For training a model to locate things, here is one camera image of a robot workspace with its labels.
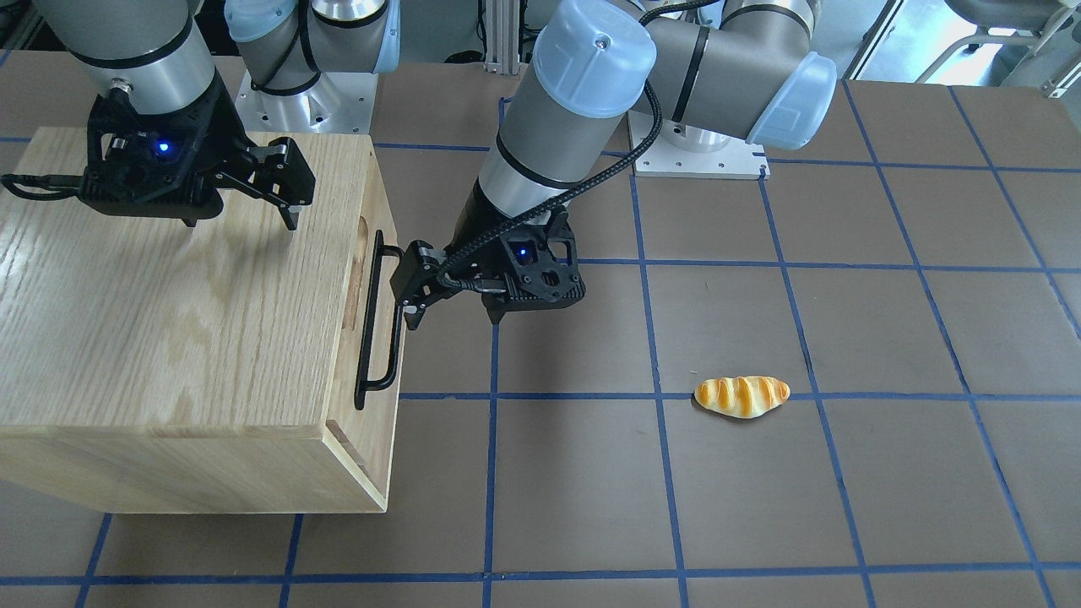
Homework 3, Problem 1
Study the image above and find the black metal drawer handle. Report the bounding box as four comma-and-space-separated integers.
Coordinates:
353, 230, 403, 411

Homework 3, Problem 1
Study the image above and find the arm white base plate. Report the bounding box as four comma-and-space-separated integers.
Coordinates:
633, 120, 771, 180
235, 72, 379, 135

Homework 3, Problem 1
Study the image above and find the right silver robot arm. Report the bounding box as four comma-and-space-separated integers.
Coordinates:
3, 1, 400, 232

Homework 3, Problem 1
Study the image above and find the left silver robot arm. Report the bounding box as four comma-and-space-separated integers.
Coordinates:
390, 1, 838, 328

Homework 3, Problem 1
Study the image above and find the light wooden drawer cabinet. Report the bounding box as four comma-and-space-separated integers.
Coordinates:
1, 133, 378, 514

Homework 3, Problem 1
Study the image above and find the toy bread roll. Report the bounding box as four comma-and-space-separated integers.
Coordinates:
693, 376, 791, 420

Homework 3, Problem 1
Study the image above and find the aluminium frame post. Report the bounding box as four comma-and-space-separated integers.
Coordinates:
481, 1, 522, 77

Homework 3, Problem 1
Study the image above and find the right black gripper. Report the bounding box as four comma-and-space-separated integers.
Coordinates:
76, 80, 317, 232

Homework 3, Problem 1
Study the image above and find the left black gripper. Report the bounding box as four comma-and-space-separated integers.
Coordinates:
390, 207, 586, 330

